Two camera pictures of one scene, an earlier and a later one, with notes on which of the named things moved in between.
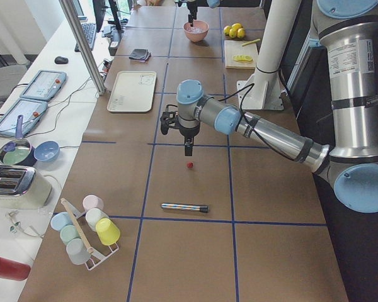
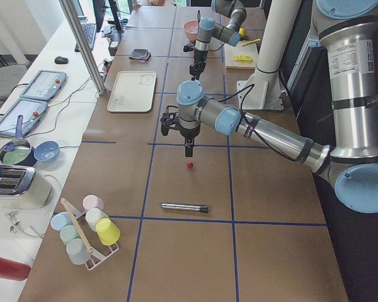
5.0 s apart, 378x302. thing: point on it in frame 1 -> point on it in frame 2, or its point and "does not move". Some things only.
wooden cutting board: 235,48 does not move
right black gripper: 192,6 -> 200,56
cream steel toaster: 16,187 does not move
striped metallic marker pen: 201,208 does not move
